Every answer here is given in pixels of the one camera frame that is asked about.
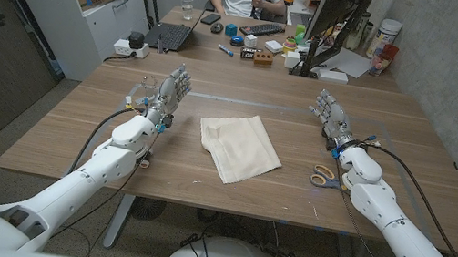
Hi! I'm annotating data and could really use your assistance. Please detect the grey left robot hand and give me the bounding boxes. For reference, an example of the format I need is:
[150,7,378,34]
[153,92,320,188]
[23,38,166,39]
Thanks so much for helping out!
[140,58,197,131]

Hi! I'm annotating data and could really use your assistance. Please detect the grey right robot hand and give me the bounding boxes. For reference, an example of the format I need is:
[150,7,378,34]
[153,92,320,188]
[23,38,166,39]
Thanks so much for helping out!
[301,87,367,157]

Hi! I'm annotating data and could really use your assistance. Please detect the cream cloth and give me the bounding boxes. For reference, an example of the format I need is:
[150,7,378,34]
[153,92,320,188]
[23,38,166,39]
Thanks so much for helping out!
[190,106,290,193]

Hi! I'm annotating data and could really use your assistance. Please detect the long flat white box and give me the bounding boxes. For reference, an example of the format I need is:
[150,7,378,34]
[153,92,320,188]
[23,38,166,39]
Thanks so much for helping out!
[316,67,351,86]

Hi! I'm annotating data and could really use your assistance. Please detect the white paper sheet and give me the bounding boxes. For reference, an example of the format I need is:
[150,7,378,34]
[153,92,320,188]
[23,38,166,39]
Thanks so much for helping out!
[319,45,373,81]

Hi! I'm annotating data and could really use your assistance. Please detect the black open laptop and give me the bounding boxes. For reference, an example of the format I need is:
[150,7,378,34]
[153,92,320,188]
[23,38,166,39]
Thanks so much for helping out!
[142,0,209,57]

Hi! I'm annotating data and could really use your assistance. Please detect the black power adapter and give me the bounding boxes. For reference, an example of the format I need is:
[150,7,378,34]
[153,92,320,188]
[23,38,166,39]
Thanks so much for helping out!
[127,30,148,51]

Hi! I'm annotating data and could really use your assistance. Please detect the white power strip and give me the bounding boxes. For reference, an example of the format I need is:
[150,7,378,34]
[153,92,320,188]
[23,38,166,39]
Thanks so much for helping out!
[112,37,152,60]

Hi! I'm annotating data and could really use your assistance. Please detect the white square box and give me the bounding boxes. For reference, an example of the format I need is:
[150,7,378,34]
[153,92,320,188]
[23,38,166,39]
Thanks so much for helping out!
[283,50,302,71]

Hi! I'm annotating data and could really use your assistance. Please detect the blue white marker pen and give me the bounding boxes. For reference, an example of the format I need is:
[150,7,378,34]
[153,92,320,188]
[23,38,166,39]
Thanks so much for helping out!
[216,43,237,57]

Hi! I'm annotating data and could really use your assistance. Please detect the red snack cup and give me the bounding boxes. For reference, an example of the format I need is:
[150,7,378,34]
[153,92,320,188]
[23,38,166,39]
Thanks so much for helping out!
[367,41,401,80]

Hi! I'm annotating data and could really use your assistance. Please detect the colourful stacked rings toy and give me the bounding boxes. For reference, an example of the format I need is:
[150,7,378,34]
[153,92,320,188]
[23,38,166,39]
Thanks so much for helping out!
[280,35,300,56]

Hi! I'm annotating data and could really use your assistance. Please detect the black smartphone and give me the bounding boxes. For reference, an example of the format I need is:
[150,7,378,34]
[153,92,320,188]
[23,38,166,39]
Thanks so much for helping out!
[199,11,223,27]

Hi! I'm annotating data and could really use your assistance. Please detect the blue round puck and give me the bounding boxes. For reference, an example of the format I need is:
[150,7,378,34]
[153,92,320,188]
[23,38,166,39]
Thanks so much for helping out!
[229,34,246,48]

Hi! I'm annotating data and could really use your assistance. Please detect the clear drinking glass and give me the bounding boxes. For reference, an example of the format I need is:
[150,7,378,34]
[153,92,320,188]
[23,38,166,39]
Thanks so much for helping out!
[176,0,196,22]

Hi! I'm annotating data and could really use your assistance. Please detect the dark tall bottle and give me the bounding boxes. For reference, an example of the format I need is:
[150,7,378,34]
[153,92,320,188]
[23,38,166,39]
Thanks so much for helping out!
[345,9,372,53]

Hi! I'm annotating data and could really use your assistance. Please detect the blue cube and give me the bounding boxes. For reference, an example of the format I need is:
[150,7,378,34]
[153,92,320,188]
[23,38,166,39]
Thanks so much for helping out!
[223,22,239,38]

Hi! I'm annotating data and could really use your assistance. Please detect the small black printed box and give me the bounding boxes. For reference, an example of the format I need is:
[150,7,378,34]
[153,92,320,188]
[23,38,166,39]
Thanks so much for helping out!
[239,46,257,63]

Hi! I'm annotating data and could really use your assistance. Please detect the brown brick block with holes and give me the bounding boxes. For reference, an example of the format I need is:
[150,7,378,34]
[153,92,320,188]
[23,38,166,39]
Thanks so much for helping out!
[251,49,275,68]

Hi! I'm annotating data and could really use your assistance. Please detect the white cylindrical canister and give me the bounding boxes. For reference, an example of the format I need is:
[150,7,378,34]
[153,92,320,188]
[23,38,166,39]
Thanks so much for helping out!
[364,15,404,63]

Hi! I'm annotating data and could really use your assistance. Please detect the small white cube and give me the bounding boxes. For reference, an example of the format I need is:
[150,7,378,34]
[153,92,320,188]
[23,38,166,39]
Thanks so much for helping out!
[243,33,260,50]

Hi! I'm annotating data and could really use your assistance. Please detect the black computer monitor on stand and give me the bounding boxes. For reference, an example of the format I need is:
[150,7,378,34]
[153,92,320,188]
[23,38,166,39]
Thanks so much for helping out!
[289,0,372,86]

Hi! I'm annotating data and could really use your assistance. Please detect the black keyboard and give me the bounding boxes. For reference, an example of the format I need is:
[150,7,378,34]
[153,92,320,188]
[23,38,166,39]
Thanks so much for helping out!
[238,17,287,42]

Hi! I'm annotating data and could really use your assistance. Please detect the black floor fan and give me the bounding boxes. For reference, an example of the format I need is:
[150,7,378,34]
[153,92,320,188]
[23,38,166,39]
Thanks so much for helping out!
[129,195,168,224]

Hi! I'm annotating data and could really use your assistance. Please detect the scissors with grey yellow handles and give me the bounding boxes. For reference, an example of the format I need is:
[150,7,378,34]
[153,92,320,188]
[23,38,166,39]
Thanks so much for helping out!
[308,163,351,193]

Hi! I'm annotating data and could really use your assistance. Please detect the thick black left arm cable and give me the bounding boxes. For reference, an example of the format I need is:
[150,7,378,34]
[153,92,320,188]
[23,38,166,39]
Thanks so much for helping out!
[67,98,141,185]

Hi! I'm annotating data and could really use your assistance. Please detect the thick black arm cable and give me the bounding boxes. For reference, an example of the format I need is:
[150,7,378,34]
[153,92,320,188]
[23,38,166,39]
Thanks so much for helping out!
[67,98,141,185]
[345,139,458,257]

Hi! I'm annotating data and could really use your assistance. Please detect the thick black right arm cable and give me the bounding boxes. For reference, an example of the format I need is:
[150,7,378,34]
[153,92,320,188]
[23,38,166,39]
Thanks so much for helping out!
[345,139,458,257]

